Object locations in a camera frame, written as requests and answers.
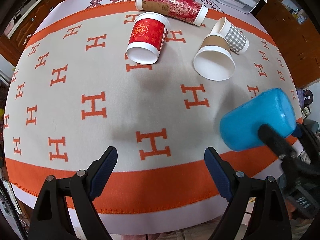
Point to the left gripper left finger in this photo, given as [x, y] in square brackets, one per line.
[51, 218]

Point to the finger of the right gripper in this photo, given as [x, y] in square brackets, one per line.
[277, 144]
[308, 140]

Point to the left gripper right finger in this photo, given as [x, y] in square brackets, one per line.
[269, 218]

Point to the blue plastic cup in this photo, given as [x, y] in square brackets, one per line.
[239, 127]

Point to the brown sleeve paper cup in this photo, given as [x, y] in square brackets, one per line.
[213, 60]

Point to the grey checked paper cup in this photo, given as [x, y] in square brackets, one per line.
[236, 40]

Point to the small red paper cup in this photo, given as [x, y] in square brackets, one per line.
[147, 37]

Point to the tall red patterned cup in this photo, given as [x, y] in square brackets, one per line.
[189, 11]

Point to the dark wooden side cabinet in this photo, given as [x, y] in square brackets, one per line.
[298, 43]

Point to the orange H-pattern blanket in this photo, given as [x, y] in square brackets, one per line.
[150, 99]

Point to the wooden kitchen cabinet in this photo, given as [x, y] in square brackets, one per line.
[19, 21]

